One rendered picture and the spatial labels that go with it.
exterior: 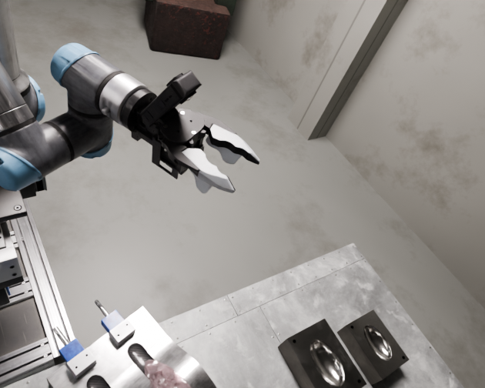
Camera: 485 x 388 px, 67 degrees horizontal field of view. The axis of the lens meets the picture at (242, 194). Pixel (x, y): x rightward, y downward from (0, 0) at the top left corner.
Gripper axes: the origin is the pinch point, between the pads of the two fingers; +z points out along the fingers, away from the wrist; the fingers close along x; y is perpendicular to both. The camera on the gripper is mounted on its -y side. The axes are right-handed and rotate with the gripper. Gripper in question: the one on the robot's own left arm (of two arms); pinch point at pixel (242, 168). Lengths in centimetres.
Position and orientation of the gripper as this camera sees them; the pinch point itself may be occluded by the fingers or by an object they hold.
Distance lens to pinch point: 53.8
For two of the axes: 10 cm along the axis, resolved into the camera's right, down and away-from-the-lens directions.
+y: -2.2, 5.5, 8.0
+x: -5.4, 6.2, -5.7
